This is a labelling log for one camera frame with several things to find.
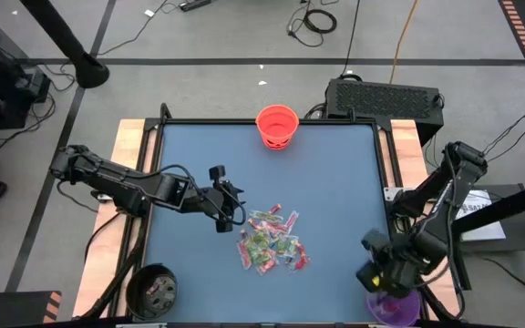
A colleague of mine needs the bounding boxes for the red gummy clear wrapper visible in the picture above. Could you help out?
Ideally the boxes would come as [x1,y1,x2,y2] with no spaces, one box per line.
[256,259,281,277]

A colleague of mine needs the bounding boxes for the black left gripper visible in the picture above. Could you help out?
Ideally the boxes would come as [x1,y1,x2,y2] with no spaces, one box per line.
[198,180,247,233]

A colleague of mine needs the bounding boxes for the black hanging cable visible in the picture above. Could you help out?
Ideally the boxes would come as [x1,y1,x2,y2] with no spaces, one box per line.
[338,0,363,77]

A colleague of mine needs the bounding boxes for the black aluminium table frame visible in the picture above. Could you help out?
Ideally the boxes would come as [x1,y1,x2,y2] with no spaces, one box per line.
[78,102,468,328]

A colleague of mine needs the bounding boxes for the clear wrapper red-green print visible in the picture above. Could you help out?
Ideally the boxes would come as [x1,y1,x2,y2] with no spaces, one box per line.
[273,235,299,257]

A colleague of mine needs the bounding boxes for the green candy clear wrapper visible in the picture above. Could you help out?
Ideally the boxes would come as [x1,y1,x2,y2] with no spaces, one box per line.
[250,231,272,248]

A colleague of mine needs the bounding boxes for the orange pumpkin face bucket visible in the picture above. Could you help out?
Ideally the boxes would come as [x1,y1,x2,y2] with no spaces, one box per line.
[254,104,301,151]

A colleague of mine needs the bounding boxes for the black diagonal beam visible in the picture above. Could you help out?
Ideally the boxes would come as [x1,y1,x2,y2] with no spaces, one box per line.
[452,176,525,238]

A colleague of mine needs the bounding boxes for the blue-grey table mat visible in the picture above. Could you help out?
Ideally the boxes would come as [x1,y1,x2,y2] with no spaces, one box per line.
[134,123,407,323]

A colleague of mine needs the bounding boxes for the black power strip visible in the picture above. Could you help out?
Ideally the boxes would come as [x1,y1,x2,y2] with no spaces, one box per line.
[179,0,213,13]

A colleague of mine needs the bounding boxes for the green taffy yellow ends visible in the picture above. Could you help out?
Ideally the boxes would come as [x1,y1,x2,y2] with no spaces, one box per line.
[253,247,273,266]

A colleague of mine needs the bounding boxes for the yellow cable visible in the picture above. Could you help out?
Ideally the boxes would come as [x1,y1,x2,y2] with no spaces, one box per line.
[388,0,421,86]

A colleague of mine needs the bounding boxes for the red stick candy clear wrapper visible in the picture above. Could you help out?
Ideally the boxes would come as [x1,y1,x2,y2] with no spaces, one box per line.
[283,210,301,234]

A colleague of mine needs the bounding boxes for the black pole stand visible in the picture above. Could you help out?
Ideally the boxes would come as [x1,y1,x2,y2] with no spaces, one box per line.
[18,0,111,90]

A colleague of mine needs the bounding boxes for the white printed booklet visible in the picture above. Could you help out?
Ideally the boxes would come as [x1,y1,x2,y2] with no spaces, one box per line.
[456,188,509,242]

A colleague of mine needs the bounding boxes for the black side table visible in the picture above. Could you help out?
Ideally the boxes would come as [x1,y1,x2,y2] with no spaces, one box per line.
[434,181,525,292]

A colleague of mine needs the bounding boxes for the long red licorice stick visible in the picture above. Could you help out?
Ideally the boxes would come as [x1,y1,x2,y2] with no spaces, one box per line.
[237,229,253,271]

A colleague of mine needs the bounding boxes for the purple plastic bucket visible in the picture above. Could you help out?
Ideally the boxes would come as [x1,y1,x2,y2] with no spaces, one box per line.
[365,289,422,328]

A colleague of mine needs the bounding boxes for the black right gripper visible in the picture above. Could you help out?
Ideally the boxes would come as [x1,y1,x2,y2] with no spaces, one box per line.
[355,243,427,297]

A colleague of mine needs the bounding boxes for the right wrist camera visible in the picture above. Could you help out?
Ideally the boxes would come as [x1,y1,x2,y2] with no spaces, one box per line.
[361,229,389,251]

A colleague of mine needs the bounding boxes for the black skull print bucket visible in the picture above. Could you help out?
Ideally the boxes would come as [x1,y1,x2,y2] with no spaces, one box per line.
[125,262,180,321]

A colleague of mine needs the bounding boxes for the coiled black cable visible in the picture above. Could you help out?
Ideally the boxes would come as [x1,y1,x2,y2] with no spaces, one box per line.
[286,0,339,49]

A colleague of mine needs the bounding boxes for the red white candy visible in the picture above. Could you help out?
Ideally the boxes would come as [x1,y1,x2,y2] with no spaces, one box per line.
[145,281,167,298]

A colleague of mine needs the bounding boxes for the black perforated computer case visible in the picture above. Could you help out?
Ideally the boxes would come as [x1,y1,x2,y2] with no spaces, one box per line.
[324,77,446,148]

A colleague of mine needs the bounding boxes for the red yellow wrapped candy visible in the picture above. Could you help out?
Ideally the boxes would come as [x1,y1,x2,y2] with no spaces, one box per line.
[248,218,287,234]

